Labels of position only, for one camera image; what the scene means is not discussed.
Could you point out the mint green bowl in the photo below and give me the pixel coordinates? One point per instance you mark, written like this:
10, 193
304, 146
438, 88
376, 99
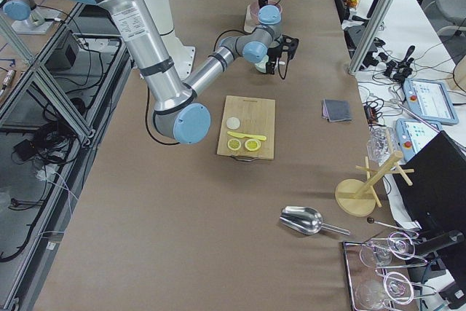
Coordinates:
261, 66

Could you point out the pink bowl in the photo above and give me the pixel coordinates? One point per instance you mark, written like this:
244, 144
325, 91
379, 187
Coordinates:
253, 10

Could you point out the metal ice scoop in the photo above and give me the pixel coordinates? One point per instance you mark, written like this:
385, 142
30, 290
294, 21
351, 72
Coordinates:
307, 221

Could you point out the cream rabbit tray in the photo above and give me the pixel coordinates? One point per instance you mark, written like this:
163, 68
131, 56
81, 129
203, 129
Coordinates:
249, 25

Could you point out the bamboo cutting board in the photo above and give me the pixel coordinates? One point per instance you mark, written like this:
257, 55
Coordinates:
257, 116

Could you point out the white steamed bun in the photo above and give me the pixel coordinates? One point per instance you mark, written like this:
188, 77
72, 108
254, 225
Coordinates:
233, 123

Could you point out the yellow plastic knife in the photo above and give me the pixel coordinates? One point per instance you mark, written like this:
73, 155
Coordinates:
245, 135

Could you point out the grey folded cloth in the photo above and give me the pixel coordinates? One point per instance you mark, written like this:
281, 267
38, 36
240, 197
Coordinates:
336, 110

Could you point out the lower lemon slice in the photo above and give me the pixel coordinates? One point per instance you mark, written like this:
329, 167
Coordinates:
234, 144

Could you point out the wooden mug tree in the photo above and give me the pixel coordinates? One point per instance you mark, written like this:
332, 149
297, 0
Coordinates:
359, 198

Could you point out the blue teach pendant near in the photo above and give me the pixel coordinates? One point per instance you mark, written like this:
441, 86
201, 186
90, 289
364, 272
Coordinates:
413, 135

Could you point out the blue teach pendant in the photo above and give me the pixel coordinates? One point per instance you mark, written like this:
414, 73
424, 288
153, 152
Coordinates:
430, 100
413, 135

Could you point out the blue teach pendant far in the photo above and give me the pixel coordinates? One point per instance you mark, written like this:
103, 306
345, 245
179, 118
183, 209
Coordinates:
430, 100

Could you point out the black monitor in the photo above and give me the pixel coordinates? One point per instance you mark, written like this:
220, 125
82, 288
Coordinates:
436, 200

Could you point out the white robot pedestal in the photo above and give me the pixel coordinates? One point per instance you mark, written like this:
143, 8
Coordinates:
182, 55

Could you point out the aluminium frame post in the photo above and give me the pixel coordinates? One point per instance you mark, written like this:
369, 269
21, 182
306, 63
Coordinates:
368, 36

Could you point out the wire glass rack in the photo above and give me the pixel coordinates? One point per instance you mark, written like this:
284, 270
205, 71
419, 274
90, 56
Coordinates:
377, 273

